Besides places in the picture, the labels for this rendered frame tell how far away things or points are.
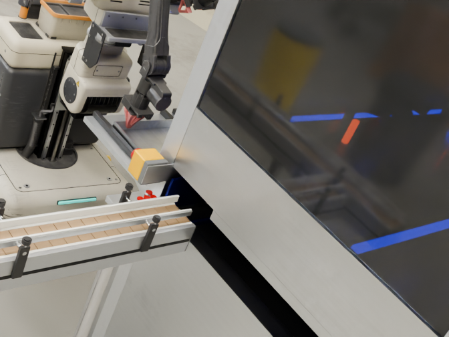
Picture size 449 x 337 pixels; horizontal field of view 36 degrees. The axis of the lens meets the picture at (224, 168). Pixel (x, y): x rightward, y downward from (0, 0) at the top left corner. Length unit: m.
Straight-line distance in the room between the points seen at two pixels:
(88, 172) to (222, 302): 1.44
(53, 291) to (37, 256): 1.31
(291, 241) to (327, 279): 0.13
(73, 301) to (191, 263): 1.07
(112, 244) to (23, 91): 1.37
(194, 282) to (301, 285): 0.39
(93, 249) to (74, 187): 1.34
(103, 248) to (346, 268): 0.59
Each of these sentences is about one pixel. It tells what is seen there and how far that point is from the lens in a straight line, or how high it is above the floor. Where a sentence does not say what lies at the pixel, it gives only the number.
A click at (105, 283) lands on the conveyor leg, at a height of 0.74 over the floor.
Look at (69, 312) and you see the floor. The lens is 2.85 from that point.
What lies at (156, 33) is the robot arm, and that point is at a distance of 2.12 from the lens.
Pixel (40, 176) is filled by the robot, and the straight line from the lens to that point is 3.02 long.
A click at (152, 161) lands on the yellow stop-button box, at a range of 1.88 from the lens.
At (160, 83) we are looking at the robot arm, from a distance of 2.15.
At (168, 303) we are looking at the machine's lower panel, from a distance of 2.03.
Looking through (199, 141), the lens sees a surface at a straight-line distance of 1.84.
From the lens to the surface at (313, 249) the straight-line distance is 1.60.
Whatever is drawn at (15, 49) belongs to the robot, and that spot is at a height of 0.78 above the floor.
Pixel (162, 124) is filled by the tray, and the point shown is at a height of 0.90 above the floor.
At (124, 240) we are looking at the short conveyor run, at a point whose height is 0.93.
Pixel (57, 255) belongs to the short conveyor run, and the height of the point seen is 0.92.
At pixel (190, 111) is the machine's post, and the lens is 1.86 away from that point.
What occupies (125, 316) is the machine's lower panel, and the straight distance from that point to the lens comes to 2.22.
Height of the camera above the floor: 1.97
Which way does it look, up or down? 28 degrees down
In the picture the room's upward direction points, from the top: 24 degrees clockwise
